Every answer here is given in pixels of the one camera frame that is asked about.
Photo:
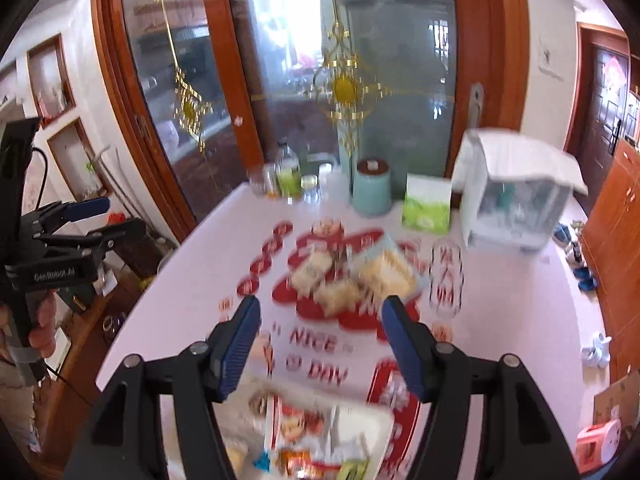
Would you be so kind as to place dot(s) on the orange labelled cake packet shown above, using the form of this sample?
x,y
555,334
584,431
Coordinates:
x,y
299,461

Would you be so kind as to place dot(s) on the white plastic tray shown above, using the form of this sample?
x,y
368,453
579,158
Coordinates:
x,y
235,425

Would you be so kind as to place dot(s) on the white silver snack packet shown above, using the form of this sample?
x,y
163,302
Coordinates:
x,y
347,432

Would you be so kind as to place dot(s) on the white labelled bread packet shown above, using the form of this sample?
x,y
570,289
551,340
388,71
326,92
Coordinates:
x,y
312,270

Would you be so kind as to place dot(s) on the small glass jar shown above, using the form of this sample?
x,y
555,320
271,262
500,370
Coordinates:
x,y
310,189

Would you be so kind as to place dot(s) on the blue slippers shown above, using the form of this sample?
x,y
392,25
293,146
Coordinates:
x,y
586,279

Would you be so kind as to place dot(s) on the small green packet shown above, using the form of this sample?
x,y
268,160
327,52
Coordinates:
x,y
352,471

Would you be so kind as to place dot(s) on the white countertop appliance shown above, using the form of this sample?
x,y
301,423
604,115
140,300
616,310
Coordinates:
x,y
515,195

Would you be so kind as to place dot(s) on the green tissue box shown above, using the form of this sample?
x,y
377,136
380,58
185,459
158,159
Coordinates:
x,y
426,205

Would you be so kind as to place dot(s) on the white shoes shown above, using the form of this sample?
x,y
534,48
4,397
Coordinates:
x,y
596,350

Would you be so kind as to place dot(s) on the dark red snack packet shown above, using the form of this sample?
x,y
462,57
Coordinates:
x,y
341,259

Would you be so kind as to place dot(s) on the wooden cabinet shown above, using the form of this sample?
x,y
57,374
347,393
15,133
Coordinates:
x,y
615,240

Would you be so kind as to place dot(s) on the glass cup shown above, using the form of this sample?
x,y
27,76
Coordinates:
x,y
258,182

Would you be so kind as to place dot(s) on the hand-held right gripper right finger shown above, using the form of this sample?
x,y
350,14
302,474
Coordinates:
x,y
405,345

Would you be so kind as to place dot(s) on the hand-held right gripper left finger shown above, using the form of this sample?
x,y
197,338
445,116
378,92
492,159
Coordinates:
x,y
240,345

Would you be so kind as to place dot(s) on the red spicy snack packet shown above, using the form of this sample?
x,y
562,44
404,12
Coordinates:
x,y
295,422

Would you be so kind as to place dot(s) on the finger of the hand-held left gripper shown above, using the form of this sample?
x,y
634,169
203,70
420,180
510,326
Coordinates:
x,y
120,232
87,208

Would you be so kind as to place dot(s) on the teal canister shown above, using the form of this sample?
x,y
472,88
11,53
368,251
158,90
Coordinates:
x,y
372,187

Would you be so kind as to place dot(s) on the blue snack packet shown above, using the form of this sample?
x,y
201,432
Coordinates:
x,y
263,461

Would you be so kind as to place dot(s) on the large clear sandwich packet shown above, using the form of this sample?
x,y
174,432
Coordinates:
x,y
387,272

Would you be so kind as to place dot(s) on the cardboard box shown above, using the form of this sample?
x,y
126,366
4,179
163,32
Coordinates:
x,y
617,402

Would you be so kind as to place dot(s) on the person's left hand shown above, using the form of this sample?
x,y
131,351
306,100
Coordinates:
x,y
44,320

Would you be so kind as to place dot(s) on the pink plastic stool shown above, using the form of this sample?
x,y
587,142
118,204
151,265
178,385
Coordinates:
x,y
597,445

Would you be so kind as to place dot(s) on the glass bottle with green label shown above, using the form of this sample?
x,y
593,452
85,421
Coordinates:
x,y
289,175

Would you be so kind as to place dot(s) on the white squeeze bottle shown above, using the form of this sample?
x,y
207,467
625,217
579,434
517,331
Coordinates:
x,y
326,174

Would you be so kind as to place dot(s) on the glass door with gold ornament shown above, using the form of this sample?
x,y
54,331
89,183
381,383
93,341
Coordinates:
x,y
300,60

